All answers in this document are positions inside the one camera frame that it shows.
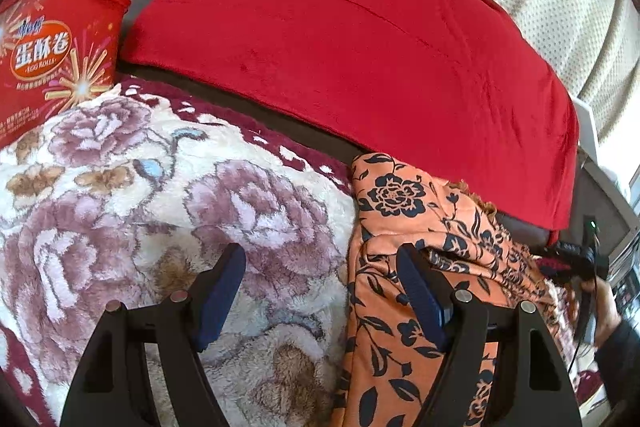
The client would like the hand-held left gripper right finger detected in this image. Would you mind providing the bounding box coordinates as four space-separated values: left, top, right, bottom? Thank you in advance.
397 243 583 427

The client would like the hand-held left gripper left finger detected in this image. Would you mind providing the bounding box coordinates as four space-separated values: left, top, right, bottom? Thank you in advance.
60 243 247 427

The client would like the orange black-flowered garment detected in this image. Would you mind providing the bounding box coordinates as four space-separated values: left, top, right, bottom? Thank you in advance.
330 151 583 427

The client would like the person's right hand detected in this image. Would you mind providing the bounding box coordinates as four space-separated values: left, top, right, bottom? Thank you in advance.
594 278 624 349

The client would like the floral plush blanket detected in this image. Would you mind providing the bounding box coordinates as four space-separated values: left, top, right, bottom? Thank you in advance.
0 74 358 427

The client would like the red fleece blanket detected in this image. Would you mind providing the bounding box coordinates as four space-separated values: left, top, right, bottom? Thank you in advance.
117 0 581 230

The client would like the red snack box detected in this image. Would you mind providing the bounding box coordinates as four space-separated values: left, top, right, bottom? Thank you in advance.
0 0 137 150

